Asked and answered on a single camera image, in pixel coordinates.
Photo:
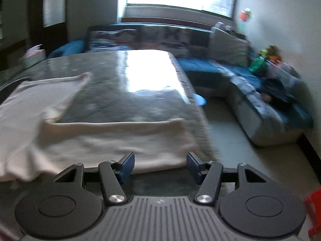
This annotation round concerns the blue sofa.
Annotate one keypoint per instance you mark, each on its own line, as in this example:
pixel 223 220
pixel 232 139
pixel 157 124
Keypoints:
pixel 200 66

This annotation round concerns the tissue box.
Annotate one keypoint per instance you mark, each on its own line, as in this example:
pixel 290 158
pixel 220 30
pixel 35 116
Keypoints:
pixel 33 56

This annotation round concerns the colourful wall decoration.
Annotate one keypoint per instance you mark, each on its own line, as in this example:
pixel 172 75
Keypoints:
pixel 244 15

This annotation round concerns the dark clothes pile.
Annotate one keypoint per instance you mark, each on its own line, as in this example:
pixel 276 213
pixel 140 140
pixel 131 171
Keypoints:
pixel 278 90

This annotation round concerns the dark wooden glass door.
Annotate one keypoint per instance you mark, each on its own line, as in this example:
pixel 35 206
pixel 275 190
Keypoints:
pixel 54 5

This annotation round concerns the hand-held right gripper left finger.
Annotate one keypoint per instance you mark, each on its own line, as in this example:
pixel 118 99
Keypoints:
pixel 126 167

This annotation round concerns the green toy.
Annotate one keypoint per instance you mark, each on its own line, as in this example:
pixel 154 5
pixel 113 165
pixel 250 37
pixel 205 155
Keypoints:
pixel 260 62

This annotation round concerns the grey pillow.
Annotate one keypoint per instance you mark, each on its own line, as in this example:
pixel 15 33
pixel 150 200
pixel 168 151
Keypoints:
pixel 228 47

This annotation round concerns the blue round floor object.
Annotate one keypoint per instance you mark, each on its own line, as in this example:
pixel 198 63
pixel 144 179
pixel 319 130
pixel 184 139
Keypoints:
pixel 200 100

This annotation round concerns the red plastic stool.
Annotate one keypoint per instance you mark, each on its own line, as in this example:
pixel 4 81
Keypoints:
pixel 314 210

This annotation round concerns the cream garment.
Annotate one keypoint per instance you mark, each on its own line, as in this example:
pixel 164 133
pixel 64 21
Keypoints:
pixel 100 143

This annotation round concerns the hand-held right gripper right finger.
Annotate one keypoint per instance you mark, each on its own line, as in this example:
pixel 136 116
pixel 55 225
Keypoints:
pixel 193 167

